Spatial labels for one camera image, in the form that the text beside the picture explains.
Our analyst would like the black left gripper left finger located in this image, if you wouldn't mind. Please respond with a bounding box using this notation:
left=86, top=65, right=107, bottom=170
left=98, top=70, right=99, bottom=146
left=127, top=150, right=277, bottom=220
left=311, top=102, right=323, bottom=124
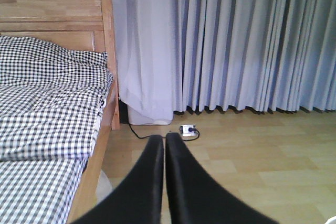
left=74, top=135, right=164, bottom=223

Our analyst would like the checkered black white bedding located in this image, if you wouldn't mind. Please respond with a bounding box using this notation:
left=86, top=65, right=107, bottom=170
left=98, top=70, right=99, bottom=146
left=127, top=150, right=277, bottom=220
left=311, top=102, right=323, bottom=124
left=1, top=36, right=113, bottom=223

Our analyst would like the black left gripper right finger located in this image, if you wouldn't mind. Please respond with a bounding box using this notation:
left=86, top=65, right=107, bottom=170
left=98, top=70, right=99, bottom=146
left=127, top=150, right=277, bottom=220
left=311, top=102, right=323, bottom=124
left=165, top=133, right=276, bottom=223

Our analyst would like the white box behind curtain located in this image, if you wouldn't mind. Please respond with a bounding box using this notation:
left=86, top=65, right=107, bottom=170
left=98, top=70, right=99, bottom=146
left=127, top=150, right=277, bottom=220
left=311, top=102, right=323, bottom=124
left=128, top=106, right=172, bottom=125

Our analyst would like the black floor cable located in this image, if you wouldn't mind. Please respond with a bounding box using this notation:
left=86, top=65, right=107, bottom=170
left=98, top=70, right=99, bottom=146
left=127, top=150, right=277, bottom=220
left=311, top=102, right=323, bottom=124
left=127, top=121, right=201, bottom=141

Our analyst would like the white sheer curtain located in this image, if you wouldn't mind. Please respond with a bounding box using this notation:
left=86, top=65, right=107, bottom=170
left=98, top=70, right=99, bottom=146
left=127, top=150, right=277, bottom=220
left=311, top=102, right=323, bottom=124
left=113, top=0, right=177, bottom=120

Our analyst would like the wooden bed frame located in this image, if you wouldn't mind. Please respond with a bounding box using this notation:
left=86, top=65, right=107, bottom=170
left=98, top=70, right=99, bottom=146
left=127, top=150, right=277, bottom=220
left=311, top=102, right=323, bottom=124
left=1, top=0, right=119, bottom=223

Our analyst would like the light grey curtain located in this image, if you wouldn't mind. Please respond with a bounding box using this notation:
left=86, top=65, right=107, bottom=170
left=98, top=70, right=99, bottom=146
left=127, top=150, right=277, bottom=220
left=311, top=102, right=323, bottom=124
left=173, top=0, right=335, bottom=112

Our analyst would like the grey floor outlet box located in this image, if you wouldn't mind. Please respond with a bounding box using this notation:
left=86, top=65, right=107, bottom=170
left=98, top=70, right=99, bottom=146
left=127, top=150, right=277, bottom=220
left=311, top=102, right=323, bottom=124
left=179, top=124, right=197, bottom=137

